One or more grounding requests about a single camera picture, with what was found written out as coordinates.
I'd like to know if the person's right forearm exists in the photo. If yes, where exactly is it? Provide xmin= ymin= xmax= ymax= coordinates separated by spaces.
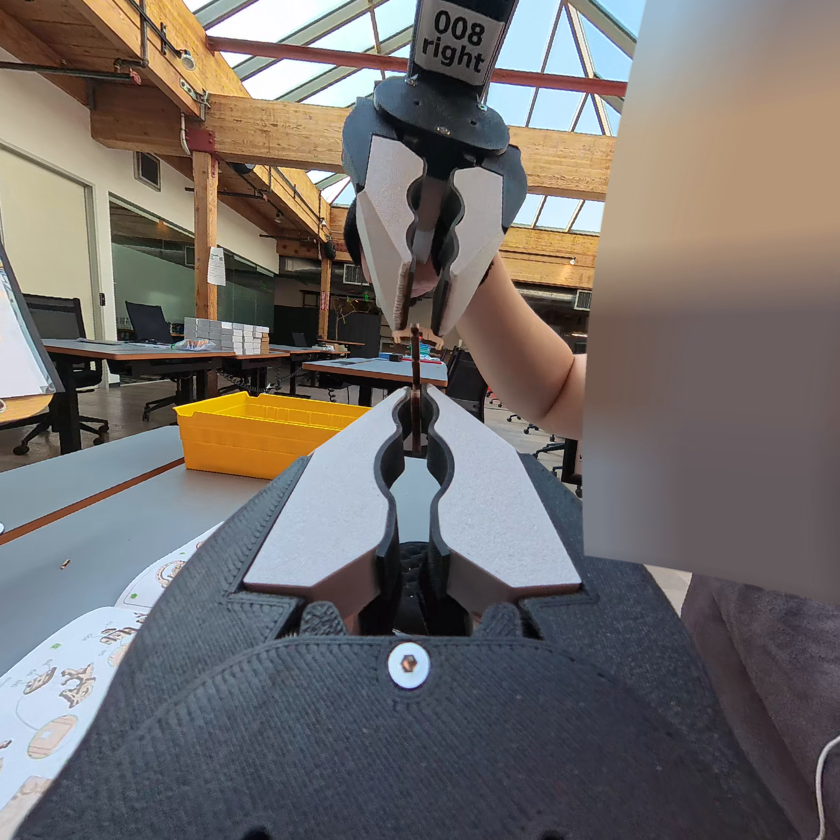
xmin=453 ymin=255 xmax=587 ymax=442

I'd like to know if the stack of white boxes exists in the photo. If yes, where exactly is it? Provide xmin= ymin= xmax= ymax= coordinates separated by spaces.
xmin=184 ymin=317 xmax=270 ymax=355

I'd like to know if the grey ventilation duct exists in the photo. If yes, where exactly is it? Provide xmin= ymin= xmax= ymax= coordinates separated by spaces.
xmin=279 ymin=256 xmax=368 ymax=291

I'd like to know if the small grey desk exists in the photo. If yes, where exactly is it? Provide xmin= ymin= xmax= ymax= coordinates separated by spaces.
xmin=302 ymin=357 xmax=449 ymax=409

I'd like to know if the red ceiling pipe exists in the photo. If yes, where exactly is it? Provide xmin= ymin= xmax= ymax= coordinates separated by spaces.
xmin=206 ymin=36 xmax=627 ymax=98

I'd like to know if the thin dark wooden model part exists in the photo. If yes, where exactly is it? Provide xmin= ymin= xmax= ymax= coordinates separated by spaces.
xmin=411 ymin=327 xmax=424 ymax=455

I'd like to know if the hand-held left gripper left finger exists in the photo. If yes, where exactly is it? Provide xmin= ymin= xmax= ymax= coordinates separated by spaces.
xmin=241 ymin=387 xmax=411 ymax=636

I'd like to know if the bare potted tree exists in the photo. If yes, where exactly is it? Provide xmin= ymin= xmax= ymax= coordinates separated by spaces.
xmin=330 ymin=294 xmax=360 ymax=343

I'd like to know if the thin white cord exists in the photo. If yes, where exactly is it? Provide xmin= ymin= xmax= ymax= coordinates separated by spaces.
xmin=815 ymin=735 xmax=840 ymax=840

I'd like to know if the yellow plastic bin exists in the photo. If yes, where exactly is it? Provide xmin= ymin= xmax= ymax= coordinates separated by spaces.
xmin=174 ymin=392 xmax=371 ymax=481

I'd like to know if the person's right hand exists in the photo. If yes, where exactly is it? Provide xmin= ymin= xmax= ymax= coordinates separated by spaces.
xmin=407 ymin=226 xmax=439 ymax=299

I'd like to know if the long grey desk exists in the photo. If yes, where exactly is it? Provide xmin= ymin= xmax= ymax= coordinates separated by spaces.
xmin=42 ymin=336 xmax=349 ymax=455

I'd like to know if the black office chair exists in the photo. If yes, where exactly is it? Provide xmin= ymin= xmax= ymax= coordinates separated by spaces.
xmin=446 ymin=348 xmax=490 ymax=424
xmin=125 ymin=301 xmax=175 ymax=346
xmin=13 ymin=294 xmax=110 ymax=456

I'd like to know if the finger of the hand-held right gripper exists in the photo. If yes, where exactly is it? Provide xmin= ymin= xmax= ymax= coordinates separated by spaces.
xmin=356 ymin=133 xmax=427 ymax=332
xmin=430 ymin=167 xmax=506 ymax=339

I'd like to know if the printed instruction sheet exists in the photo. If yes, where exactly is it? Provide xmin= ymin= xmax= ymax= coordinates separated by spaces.
xmin=0 ymin=521 xmax=224 ymax=829

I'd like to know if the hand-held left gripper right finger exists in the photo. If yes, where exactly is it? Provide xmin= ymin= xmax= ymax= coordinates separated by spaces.
xmin=423 ymin=386 xmax=585 ymax=636

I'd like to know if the black-framed white board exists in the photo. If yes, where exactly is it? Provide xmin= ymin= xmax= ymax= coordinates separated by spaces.
xmin=0 ymin=243 xmax=64 ymax=403

